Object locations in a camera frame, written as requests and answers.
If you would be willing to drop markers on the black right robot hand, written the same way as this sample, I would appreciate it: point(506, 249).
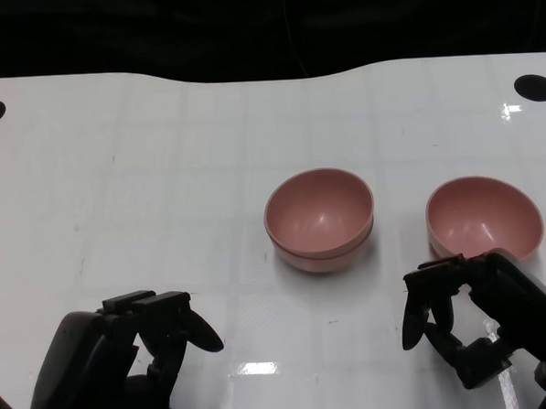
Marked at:
point(511, 302)

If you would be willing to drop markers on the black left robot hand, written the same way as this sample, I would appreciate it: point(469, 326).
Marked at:
point(75, 361)

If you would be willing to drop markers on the pink plastic bowl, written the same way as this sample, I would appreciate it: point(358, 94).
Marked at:
point(322, 265)
point(482, 216)
point(319, 211)

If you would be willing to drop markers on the black backdrop curtain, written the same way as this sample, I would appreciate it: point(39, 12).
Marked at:
point(154, 27)

